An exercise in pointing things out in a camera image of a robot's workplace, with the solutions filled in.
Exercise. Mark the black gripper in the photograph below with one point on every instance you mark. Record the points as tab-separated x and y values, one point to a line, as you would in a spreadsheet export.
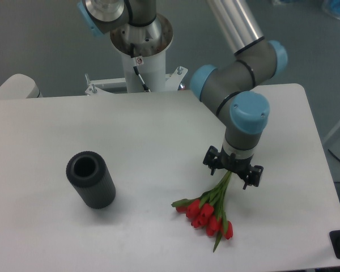
251	175

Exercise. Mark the black ribbed cylindrical vase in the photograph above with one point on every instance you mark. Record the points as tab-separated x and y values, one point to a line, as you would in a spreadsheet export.
88	173

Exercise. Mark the white chair backrest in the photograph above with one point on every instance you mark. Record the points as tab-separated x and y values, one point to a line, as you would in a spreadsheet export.
19	86

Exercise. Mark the white metal base bracket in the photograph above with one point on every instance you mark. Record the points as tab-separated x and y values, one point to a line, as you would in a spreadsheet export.
173	82

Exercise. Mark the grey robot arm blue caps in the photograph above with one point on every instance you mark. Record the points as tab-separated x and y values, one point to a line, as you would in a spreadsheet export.
227	93

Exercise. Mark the red tulip bouquet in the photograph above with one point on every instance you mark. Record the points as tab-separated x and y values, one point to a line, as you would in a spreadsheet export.
208	211

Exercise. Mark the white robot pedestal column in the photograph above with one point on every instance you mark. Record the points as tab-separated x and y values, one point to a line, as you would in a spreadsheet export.
143	49

